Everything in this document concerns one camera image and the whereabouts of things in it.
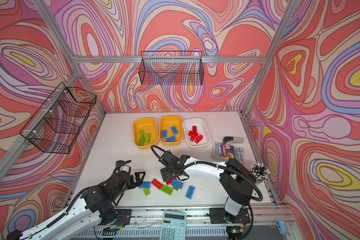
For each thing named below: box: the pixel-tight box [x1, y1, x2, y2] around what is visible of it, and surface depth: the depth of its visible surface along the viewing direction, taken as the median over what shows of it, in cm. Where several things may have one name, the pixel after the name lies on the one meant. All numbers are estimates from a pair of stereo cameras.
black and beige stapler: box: [223, 136, 244, 145], surface depth 101 cm
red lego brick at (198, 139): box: [194, 134, 203, 144], surface depth 103 cm
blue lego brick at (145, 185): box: [139, 181, 151, 189], surface depth 84 cm
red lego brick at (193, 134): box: [188, 130, 199, 138], surface depth 103 cm
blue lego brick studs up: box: [171, 126, 178, 135], surface depth 109 cm
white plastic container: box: [182, 117, 211, 148], surface depth 109 cm
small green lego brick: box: [143, 188, 151, 197], surface depth 82 cm
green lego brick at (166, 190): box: [160, 185, 174, 196], surface depth 84 cm
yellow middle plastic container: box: [158, 115, 183, 147], surface depth 109 cm
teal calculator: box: [159, 211, 187, 240], surface depth 70 cm
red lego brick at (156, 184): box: [151, 178, 163, 190], surface depth 85 cm
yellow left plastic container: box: [133, 117, 159, 150], surface depth 107 cm
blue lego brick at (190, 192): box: [185, 185, 196, 200], surface depth 82 cm
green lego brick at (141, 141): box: [139, 136, 145, 146], surface depth 103 cm
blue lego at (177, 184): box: [171, 179, 184, 190], surface depth 84 cm
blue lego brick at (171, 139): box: [166, 135, 176, 142], surface depth 103 cm
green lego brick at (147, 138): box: [145, 133, 151, 144], surface depth 103 cm
